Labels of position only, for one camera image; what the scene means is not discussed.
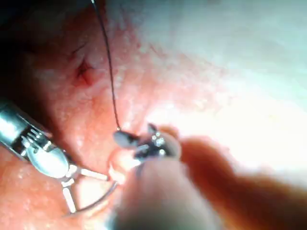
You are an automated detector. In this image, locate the left arm needle driver jaw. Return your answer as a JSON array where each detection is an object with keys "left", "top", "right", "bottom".
[
  {"left": 62, "top": 187, "right": 77, "bottom": 215},
  {"left": 79, "top": 168, "right": 109, "bottom": 181}
]

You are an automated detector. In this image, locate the right arm needle driver jaw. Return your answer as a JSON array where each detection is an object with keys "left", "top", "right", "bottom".
[
  {"left": 112, "top": 130, "right": 140, "bottom": 149},
  {"left": 133, "top": 143, "right": 151, "bottom": 159}
]

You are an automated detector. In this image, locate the left arm needle driver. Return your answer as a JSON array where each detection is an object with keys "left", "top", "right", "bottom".
[{"left": 16, "top": 124, "right": 81, "bottom": 190}]

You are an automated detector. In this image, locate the right arm needle driver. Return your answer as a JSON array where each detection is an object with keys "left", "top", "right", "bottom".
[{"left": 134, "top": 123, "right": 182, "bottom": 166}]

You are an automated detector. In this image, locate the curved steel needle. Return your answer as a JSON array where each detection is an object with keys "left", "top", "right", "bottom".
[{"left": 62, "top": 181, "right": 119, "bottom": 217}]

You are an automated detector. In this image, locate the black thread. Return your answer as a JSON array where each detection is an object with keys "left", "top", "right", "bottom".
[{"left": 91, "top": 0, "right": 120, "bottom": 131}]

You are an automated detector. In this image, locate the tissue pad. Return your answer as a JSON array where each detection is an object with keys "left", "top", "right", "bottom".
[{"left": 0, "top": 0, "right": 307, "bottom": 230}]

